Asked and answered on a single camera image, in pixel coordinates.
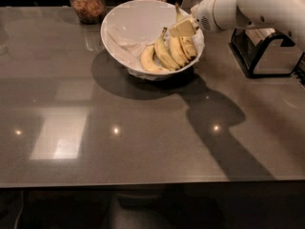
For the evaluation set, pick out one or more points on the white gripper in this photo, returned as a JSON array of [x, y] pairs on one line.
[[204, 19]]

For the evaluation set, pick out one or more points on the black and steel toaster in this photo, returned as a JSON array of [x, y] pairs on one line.
[[265, 52]]

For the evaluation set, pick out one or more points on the white ceramic bowl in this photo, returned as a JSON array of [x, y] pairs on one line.
[[143, 15]]

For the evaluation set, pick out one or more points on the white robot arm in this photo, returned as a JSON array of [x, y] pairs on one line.
[[285, 16]]

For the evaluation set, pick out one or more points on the glass jar with brown cereal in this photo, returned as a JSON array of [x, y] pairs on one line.
[[89, 11]]

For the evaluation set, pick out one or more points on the small leftmost yellow banana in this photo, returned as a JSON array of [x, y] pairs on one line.
[[147, 62]]

